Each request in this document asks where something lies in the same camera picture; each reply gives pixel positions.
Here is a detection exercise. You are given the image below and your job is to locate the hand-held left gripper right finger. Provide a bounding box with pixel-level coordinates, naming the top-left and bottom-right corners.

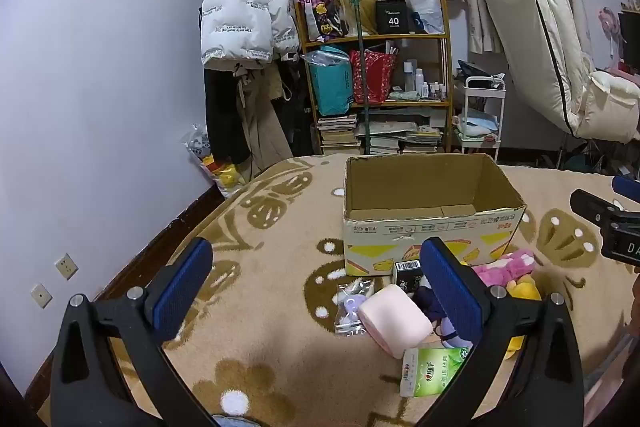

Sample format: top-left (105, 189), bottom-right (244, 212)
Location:
top-left (415, 236), bottom-right (586, 427)

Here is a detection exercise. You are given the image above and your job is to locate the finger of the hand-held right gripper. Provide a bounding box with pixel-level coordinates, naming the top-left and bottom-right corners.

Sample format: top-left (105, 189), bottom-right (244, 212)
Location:
top-left (611, 176), bottom-right (640, 202)
top-left (570, 189), bottom-right (624, 228)

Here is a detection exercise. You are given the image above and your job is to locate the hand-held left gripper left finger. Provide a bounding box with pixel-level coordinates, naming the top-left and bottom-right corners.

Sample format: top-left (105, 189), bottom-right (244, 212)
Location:
top-left (50, 236), bottom-right (216, 427)

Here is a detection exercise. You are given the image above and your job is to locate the dark purple plush toy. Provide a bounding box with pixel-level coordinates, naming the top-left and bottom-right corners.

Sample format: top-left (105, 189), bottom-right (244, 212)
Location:
top-left (417, 277), bottom-right (471, 348)

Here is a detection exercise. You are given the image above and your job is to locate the pink plush toy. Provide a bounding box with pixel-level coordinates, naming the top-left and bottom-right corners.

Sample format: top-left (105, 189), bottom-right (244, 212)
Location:
top-left (472, 249), bottom-right (536, 283)

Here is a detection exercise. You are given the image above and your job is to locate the pink square pouch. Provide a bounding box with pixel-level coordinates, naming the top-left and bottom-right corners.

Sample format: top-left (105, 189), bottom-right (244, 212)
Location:
top-left (357, 284), bottom-right (435, 359)

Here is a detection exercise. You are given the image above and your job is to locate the yellow plush toy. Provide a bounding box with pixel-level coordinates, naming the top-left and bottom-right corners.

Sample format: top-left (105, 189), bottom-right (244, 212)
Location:
top-left (502, 276), bottom-right (543, 360)

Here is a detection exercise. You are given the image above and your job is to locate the green tissue packet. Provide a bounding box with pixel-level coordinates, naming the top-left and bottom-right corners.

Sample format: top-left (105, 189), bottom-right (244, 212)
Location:
top-left (399, 346), bottom-right (473, 399)

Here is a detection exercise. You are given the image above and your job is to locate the printed cardboard box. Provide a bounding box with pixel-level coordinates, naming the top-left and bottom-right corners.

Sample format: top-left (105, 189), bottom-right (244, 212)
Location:
top-left (342, 153), bottom-right (527, 278)

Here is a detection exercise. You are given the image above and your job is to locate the small black box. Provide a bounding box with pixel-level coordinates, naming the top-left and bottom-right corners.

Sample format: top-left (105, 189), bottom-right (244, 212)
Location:
top-left (391, 259), bottom-right (426, 299)

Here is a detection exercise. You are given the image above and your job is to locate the clear bag of toys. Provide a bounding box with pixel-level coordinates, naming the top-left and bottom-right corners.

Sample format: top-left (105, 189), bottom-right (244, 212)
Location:
top-left (182, 123), bottom-right (246, 198)

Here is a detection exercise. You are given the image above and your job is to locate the white trolley cart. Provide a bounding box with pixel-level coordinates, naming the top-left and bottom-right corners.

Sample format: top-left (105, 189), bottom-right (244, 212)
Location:
top-left (452, 74), bottom-right (507, 162)

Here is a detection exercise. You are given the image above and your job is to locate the black coat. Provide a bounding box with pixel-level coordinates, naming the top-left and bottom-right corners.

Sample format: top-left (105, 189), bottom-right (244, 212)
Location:
top-left (204, 67), bottom-right (251, 165)

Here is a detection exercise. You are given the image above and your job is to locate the beige coat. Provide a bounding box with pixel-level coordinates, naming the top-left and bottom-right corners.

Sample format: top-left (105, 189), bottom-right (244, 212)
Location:
top-left (235, 67), bottom-right (296, 172)

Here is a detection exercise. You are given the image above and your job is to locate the cream mattress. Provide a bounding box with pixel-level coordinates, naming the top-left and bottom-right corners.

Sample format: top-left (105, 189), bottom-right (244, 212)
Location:
top-left (472, 0), bottom-right (640, 142)

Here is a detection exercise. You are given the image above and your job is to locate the stack of books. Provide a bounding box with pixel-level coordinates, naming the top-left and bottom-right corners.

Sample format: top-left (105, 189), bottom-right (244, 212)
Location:
top-left (315, 114), bottom-right (446, 156)

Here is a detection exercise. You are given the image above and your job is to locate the group of small bottles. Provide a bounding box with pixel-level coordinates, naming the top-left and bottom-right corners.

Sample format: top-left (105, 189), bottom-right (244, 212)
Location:
top-left (402, 59), bottom-right (448, 100)

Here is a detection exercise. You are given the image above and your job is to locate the green pole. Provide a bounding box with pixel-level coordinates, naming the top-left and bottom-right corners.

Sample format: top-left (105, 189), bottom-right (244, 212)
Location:
top-left (350, 0), bottom-right (373, 155)

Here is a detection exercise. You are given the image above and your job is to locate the red patterned bag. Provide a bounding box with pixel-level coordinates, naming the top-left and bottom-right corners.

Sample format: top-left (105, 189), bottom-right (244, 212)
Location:
top-left (349, 49), bottom-right (398, 104)

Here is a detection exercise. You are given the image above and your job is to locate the teal bag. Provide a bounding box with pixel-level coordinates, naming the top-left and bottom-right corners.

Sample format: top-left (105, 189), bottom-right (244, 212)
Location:
top-left (306, 47), bottom-right (353, 116)

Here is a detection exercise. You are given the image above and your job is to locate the wooden shelf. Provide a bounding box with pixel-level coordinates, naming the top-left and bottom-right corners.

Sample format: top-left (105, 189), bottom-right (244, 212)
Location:
top-left (294, 0), bottom-right (453, 155)

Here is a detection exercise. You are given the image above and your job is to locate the white plastic bag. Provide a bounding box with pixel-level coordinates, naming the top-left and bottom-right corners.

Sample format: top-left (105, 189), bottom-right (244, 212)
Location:
top-left (400, 0), bottom-right (446, 34)

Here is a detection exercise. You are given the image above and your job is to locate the black cube box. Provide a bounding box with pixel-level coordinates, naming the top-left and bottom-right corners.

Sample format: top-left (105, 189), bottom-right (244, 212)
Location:
top-left (375, 0), bottom-right (412, 34)

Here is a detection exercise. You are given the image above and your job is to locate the yellow cloth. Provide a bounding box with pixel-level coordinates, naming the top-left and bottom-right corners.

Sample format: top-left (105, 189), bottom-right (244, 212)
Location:
top-left (335, 0), bottom-right (379, 35)

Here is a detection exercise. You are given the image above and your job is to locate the colourful printed bag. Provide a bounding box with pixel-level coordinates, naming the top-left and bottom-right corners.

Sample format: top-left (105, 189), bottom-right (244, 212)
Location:
top-left (295, 0), bottom-right (351, 42)

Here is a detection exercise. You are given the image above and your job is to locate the white wall socket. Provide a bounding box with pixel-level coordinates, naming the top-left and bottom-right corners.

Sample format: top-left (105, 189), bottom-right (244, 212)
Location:
top-left (30, 283), bottom-right (53, 309)
top-left (54, 253), bottom-right (79, 280)

